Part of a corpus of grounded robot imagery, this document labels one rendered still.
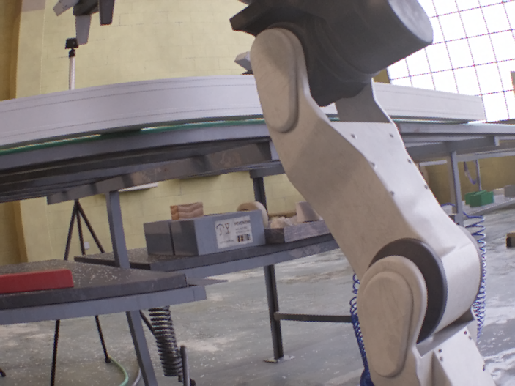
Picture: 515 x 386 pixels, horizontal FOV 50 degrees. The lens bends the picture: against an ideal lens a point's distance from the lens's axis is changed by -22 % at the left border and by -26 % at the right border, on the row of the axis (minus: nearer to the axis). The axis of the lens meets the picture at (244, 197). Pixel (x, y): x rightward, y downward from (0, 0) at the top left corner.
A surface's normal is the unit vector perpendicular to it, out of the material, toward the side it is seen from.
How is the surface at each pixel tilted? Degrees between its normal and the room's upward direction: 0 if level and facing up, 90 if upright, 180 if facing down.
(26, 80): 90
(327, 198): 109
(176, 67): 90
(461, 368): 55
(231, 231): 90
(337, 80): 150
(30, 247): 90
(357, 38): 117
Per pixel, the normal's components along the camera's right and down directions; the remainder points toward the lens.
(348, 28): -0.59, 0.47
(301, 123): -0.76, 0.11
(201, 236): 0.58, -0.07
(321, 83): -0.24, 0.82
